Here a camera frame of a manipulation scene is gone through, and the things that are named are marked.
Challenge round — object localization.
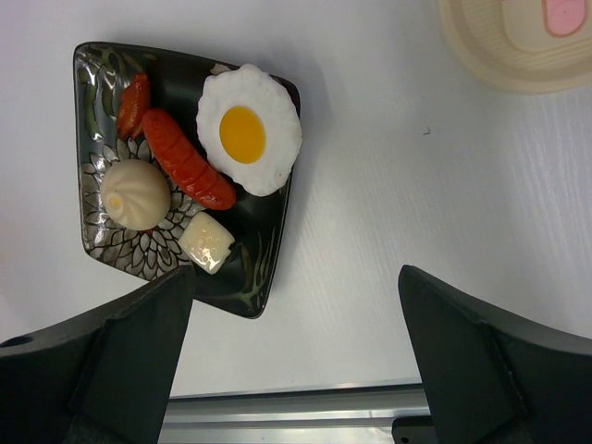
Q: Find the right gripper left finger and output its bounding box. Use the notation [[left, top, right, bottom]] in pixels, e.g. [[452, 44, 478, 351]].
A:
[[1, 265, 196, 443]]

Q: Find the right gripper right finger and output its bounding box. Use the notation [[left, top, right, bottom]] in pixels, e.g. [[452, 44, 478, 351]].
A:
[[398, 265, 591, 443]]

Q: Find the cream tofu block toy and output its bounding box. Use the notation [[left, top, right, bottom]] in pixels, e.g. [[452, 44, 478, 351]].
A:
[[179, 212, 235, 275]]

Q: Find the fried egg toy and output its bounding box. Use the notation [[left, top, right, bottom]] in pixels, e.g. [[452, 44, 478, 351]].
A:
[[196, 64, 302, 197]]

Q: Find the white steamed bun toy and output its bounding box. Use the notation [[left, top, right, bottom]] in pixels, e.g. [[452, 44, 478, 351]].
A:
[[100, 159, 171, 231]]

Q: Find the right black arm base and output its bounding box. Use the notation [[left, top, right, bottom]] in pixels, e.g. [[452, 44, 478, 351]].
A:
[[391, 416, 438, 444]]

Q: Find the small red shrimp toy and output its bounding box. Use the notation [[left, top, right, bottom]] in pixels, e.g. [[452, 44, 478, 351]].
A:
[[117, 73, 151, 140]]

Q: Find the red sausage toy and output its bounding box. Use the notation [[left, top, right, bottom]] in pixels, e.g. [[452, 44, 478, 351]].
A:
[[142, 108, 237, 211]]

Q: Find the cream lunch box lid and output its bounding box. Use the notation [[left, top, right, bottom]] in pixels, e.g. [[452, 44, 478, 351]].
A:
[[438, 0, 591, 94]]

